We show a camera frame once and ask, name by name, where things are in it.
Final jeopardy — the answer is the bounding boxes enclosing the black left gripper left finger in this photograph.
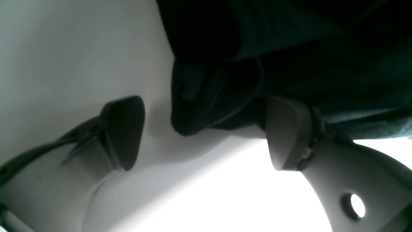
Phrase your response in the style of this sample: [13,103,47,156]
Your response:
[0,96,145,232]

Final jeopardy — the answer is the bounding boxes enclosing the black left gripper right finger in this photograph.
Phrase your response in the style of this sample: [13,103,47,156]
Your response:
[266,97,412,232]

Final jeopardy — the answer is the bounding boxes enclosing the black printed t-shirt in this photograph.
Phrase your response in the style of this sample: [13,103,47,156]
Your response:
[156,0,412,140]

